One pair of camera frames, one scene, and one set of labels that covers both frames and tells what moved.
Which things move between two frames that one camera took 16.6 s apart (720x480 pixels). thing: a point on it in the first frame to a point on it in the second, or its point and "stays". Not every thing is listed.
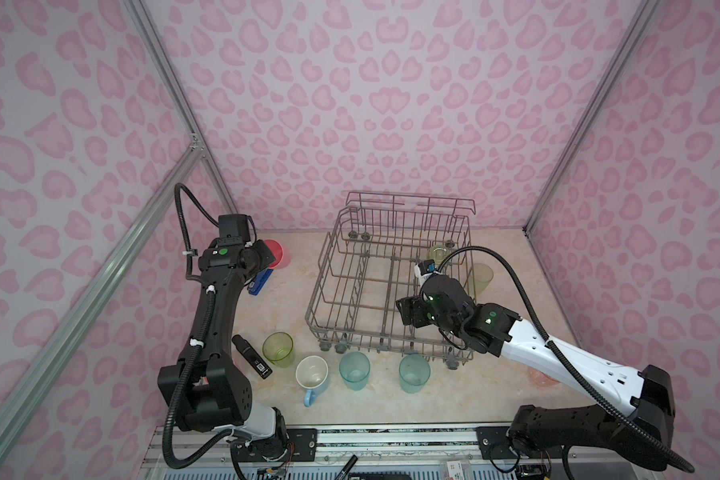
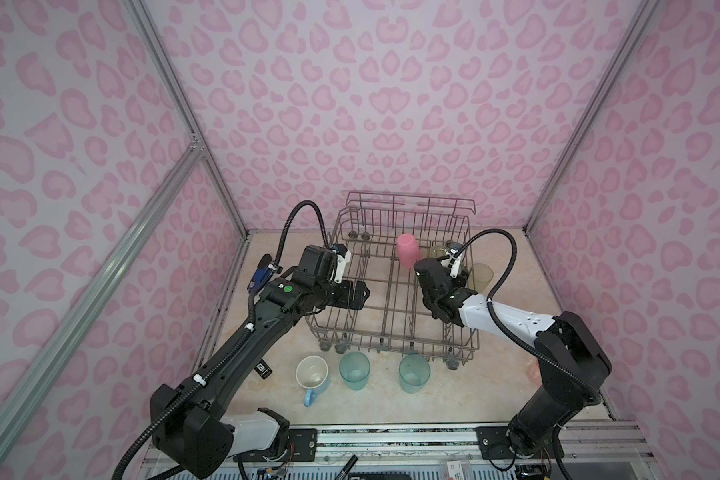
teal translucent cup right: x=414 y=372 stays
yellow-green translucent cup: x=438 y=253 stays
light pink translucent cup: x=540 y=378 stays
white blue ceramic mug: x=311 y=373 stays
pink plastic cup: x=281 y=254 to x=408 y=250
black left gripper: x=266 y=256 to x=347 y=300
